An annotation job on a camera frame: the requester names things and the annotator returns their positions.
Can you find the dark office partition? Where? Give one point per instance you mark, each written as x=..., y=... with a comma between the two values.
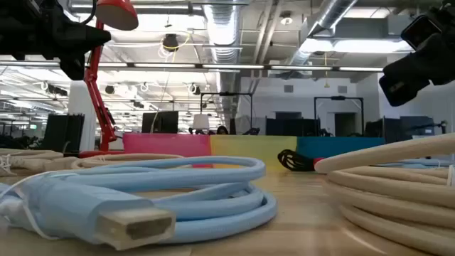
x=291, y=126

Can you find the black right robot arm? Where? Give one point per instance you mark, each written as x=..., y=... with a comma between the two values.
x=449, y=25

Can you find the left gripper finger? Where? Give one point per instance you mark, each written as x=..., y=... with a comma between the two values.
x=94, y=32
x=94, y=41

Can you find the white lampshade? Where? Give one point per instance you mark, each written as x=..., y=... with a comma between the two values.
x=200, y=121

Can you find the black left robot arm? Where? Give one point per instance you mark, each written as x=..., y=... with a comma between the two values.
x=16, y=28

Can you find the silver ventilation duct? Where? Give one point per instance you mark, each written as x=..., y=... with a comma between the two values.
x=224, y=28
x=334, y=10

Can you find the person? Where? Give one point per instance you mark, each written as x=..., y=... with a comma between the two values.
x=222, y=130

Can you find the black ceiling device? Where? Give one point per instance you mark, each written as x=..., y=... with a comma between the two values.
x=170, y=42

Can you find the black station frame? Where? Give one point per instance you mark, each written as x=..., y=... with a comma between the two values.
x=337, y=97

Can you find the red plastic bin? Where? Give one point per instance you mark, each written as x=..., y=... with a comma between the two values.
x=163, y=144

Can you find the yellow plastic bin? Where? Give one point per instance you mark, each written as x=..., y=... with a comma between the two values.
x=249, y=149

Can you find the red desk lamp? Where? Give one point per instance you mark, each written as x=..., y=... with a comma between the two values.
x=93, y=76

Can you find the blue plastic bin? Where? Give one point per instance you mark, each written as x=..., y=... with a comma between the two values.
x=341, y=147

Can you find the black office monitor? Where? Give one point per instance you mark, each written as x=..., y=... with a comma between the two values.
x=163, y=122

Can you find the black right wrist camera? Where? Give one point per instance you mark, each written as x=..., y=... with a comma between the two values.
x=421, y=32

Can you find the long ceiling light strip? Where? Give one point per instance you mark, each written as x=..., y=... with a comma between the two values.
x=231, y=66

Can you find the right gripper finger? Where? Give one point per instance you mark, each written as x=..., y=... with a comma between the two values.
x=398, y=76
x=407, y=90

